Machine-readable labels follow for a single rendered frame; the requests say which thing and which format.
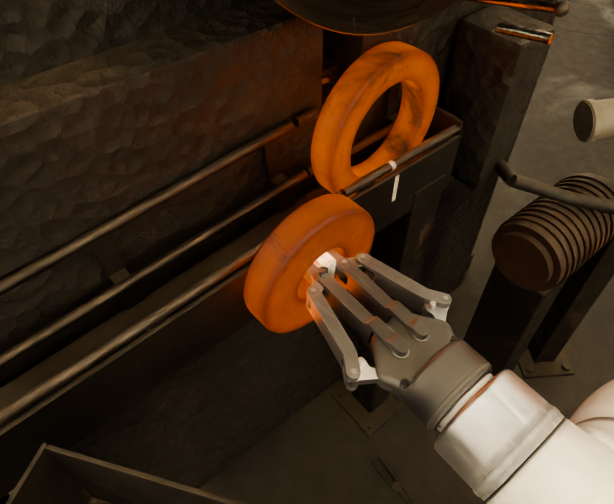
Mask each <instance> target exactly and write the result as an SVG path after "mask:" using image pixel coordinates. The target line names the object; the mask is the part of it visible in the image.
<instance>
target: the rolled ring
mask: <svg viewBox="0 0 614 504"><path fill-rule="evenodd" d="M399 82H401V84H402V100H401V106H400V109H399V113H398V116H397V118H396V121H395V123H394V125H393V127H392V129H391V131H390V133H389V134H388V136H387V137H386V139H385V140H384V142H383V143H382V144H381V146H380V147H379V148H378V149H377V150H376V151H375V152H374V153H373V154H372V155H371V156H370V157H369V158H368V159H366V160H365V161H363V162H362V163H360V164H358V165H355V166H352V167H351V149H352V145H353V141H354V138H355V135H356V132H357V130H358V128H359V126H360V124H361V122H362V120H363V118H364V116H365V115H366V113H367V112H368V110H369V109H370V107H371V106H372V105H373V103H374V102H375V101H376V100H377V99H378V98H379V97H380V96H381V95H382V94H383V93H384V92H385V91H386V90H387V89H388V88H390V87H391V86H393V85H395V84H396V83H399ZM439 85H440V80H439V72H438V68H437V65H436V63H435V61H434V60H433V59H432V57H431V56H430V55H429V54H428V53H426V52H424V51H422V50H420V49H418V48H416V47H414V46H411V45H409V44H407V43H405V42H401V41H389V42H385V43H382V44H379V45H377V46H375V47H373V48H371V49H369V50H368V51H366V52H365V53H364V54H362V55H361V56H360V57H359V58H358V59H357V60H355V61H354V62H353V63H352V64H351V65H350V66H349V68H348V69H347V70H346V71H345V72H344V73H343V75H342V76H341V77H340V78H339V80H338V81H337V83H336V84H335V86H334V87H333V89H332V90H331V92H330V94H329V95H328V97H327V99H326V101H325V103H324V105H323V107H322V109H321V112H320V114H319V117H318V119H317V122H316V125H315V129H314V133H313V137H312V143H311V165H312V170H313V173H314V175H315V177H316V179H317V181H318V182H319V183H320V185H322V186H323V187H324V188H325V189H327V190H328V191H330V192H331V193H335V192H337V191H340V189H341V188H343V187H345V186H347V185H348V184H350V183H352V182H354V181H355V180H357V179H359V178H361V177H362V176H364V175H366V174H368V173H369V172H371V171H373V170H375V169H376V168H378V167H380V166H382V165H383V164H385V163H386V162H388V161H390V160H392V159H394V158H396V157H397V156H399V155H401V154H403V153H404V152H406V151H408V150H410V149H411V148H413V147H415V146H417V145H418V144H420V143H421V142H422V141H423V139H424V137H425V135H426V133H427V131H428V128H429V126H430V124H431V121H432V118H433V115H434V112H435V109H436V105H437V101H438V95H439Z"/></svg>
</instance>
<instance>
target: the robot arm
mask: <svg viewBox="0 0 614 504"><path fill-rule="evenodd" d="M334 275H336V280H335V279H334ZM303 277H304V278H305V279H306V280H307V281H308V282H309V283H310V284H311V286H309V287H308V288H307V297H306V306H307V308H308V310H309V312H310V314H311V315H312V317H313V319H314V321H315V322H316V324H317V326H318V328H319V329H320V331H321V333H322V335H323V336H324V338H325V340H326V341H327V343H328V345H329V347H330V348H331V350H332V352H333V354H334V355H335V357H336V359H337V361H338V362H339V364H340V366H341V369H342V375H343V381H344V386H345V388H346V389H347V390H349V391H353V390H355V389H357V387H358V385H363V384H374V383H377V385H378V386H379V387H380V388H382V389H384V390H386V391H389V392H391V393H393V394H394V395H395V396H396V397H397V398H398V399H399V400H400V402H401V403H402V404H403V405H404V406H405V407H406V408H407V409H408V410H409V411H410V412H411V413H412V414H413V415H414V416H415V417H416V418H417V420H418V421H419V422H420V423H421V424H422V425H423V426H424V427H425V428H426V429H427V430H428V431H431V430H432V431H433V432H435V431H437V430H439V431H440V434H439V436H438V437H437V439H436V441H435V443H434V448H435V450H436V452H437V453H438V454H439V455H440V456H441V457H442V458H443V459H444V460H445V461H446V462H447V463H448V464H449V465H450V466H451V467H452V468H453V469H454V470H455V471H456V472H457V473H458V475H459V476H460V477H461V478H462V479H463V480H464V481H465V482H466V483H467V484H468V485H469V486H470V487H471V488H472V489H473V492H474V493H475V494H476V495H477V496H478V497H481V499H482V500H483V501H485V500H486V501H485V503H486V504H614V380H612V381H610V382H608V383H606V384H604V385H603V386H601V387H600V388H599V389H597V390H596V391H595V392H594V393H592V394H591V395H590V396H589V397H588V398H587V399H586V400H585V401H584V402H583V403H582V404H581V405H580V406H579V407H578V409H577V410H576V411H575V412H574V414H573V415H572V417H571V418H570V420H568V419H567V418H566V417H565V418H564V416H563V415H562V414H561V413H560V411H559V410H558V409H557V408H556V407H555V406H552V405H550V404H549V403H548V402H547V401H546V400H545V399H544V398H542V397H541V396H540V395H539V394H538V393H537V392H536V391H534V390H533V389H532V388H531V387H530V386H529V385H527V384H526V383H525V382H524V381H523V380H522V379H521V378H519V377H518V376H517V375H516V374H515V373H514V372H513V371H511V370H509V369H508V370H503V371H501V372H500V373H498V374H497V375H495V376H493V375H492V371H493V369H492V368H491V367H492V365H491V364H490V363H489V362H488V361H487V360H486V359H485V358H483V357H482V356H481V355H480V354H479V353H478V352H477V351H475V350H474V349H473V348H472V347H471V346H470V345H469V344H468V343H466V342H465V341H463V340H459V339H458V338H456V336H455V335H454V333H453V332H452V329H451V327H450V325H449V324H448V323H447V322H446V316H447V311H448V308H449V306H450V304H451V301H452V298H451V296H450V295H449V294H446V293H442V292H439V291H435V290H431V289H427V288H426V287H424V286H422V285H420V284H419V283H417V282H415V281H413V280H412V279H410V278H408V277H406V276H405V275H403V274H401V273H399V272H398V271H396V270H394V269H392V268H391V267H389V266H387V265H385V264H384V263H382V262H380V261H378V260H377V259H375V258H373V257H371V256H370V255H368V254H366V253H364V252H360V253H358V254H357V255H356V257H352V258H345V257H342V256H341V255H340V254H339V253H338V252H337V251H336V250H334V249H331V250H329V251H327V252H325V253H324V254H323V255H321V256H320V257H319V258H318V259H317V260H316V261H315V262H314V263H313V264H312V265H311V266H310V267H309V269H308V270H307V271H306V273H305V274H304V276H303ZM338 282H339V283H341V284H342V285H343V286H344V287H345V288H346V289H348V290H349V291H350V292H351V293H352V294H353V295H354V296H355V297H356V298H357V299H358V300H359V301H360V302H361V303H362V304H363V305H364V306H365V307H366V308H367V309H368V310H369V311H370V312H371V313H372V314H374V315H375V316H373V315H372V314H371V313H370V312H369V311H368V310H367V309H366V308H365V307H364V306H362V305H361V304H360V303H359V302H358V301H357V300H356V299H355V298H354V297H353V296H352V295H351V294H350V293H349V292H348V291H347V290H346V289H345V288H344V287H342V286H341V285H340V284H339V283H338ZM387 294H388V295H390V296H392V297H393V298H395V299H397V300H398V301H394V300H393V299H392V298H390V297H389V296H388V295H387ZM399 301H400V302H402V303H403V304H405V305H407V306H408V307H410V308H412V309H414V310H415V311H417V312H420V313H423V314H424V316H422V315H418V314H413V313H411V312H410V311H409V310H408V309H407V308H406V307H404V306H403V305H402V304H401V303H400V302H399ZM331 308H332V309H333V310H334V311H335V312H336V313H337V314H338V315H339V316H340V317H341V318H342V319H343V320H344V321H345V322H346V323H347V324H348V325H349V326H350V327H351V328H352V329H353V330H354V331H355V332H356V333H357V334H358V335H359V336H360V337H361V338H362V341H363V342H364V344H365V345H366V346H367V347H368V348H369V349H370V352H371V359H372V365H373V368H372V367H370V366H369V365H368V364H367V362H366V360H365V359H364V358H363V357H359V358H358V355H357V352H356V349H355V347H354V345H353V343H352V342H351V340H350V338H349V337H348V335H347V333H346V332H345V330H344V328H343V327H342V325H341V324H340V322H339V320H338V319H337V317H336V315H335V314H334V312H333V310H332V309H331ZM563 418H564V419H563Z"/></svg>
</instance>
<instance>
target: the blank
mask: <svg viewBox="0 0 614 504"><path fill-rule="evenodd" d="M373 238H374V222H373V219H372V217H371V216H370V214H369V213H368V212H367V211H366V210H364V209H363V208H362V207H360V206H359V205H358V204H356V203H355V202H354V201H352V200H351V199H349V198H348V197H346V196H344V195H340V194H327V195H323V196H320V197H317V198H315V199H312V200H310V201H308V202H307V203H305V204H303V205H302V206H300V207H299V208H297V209H296V210H295V211H293V212H292V213H291V214H290V215H288V216H287V217H286V218H285V219H284V220H283V221H282V222H281V223H280V224H279V225H278V226H277V227H276V228H275V229H274V230H273V231H272V233H271V234H270V235H269V236H268V237H267V239H266V240H265V241H264V243H263V244H262V246H261V247H260V249H259V250H258V252H257V254H256V255H255V257H254V259H253V261H252V263H251V265H250V267H249V270H248V273H247V276H246V279H245V283H244V300H245V304H246V306H247V308H248V310H249V311H250V312H251V313H252V314H253V315H254V316H255V317H256V318H257V319H258V320H259V321H260V322H261V323H262V324H263V325H264V326H265V327H266V328H267V329H268V330H270V331H273V332H276V333H286V332H291V331H294V330H296V329H299V328H301V327H303V326H305V325H306V324H308V323H310V322H311V321H313V320H314V319H313V317H312V315H311V314H310V312H309V310H308V308H307V306H306V297H307V288H308V287H309V286H311V284H310V283H309V282H308V281H307V280H306V279H305V278H304V277H303V276H304V274H305V273H306V271H307V270H308V269H309V267H310V266H311V265H312V264H313V263H314V262H315V261H316V260H317V259H318V258H319V257H320V256H321V255H323V254H324V253H325V252H327V251H329V250H331V249H334V250H336V251H337V252H338V253H339V254H340V255H341V256H342V257H345V258H352V257H356V255H357V254H358V253H360V252H364V253H366V254H369V251H370V249H371V246H372V242H373Z"/></svg>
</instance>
